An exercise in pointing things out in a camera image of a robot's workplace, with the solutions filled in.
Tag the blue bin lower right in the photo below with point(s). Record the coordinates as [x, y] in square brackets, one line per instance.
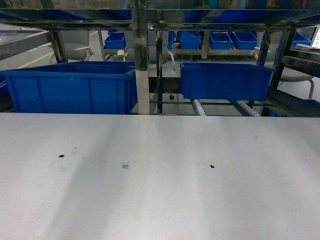
[224, 81]

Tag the blue bin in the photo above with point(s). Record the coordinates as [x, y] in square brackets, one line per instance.
[224, 81]
[83, 87]

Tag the blue bin lower left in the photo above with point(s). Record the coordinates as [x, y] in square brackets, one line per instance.
[83, 87]

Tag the steel rack upright post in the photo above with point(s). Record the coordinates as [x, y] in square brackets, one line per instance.
[140, 45]

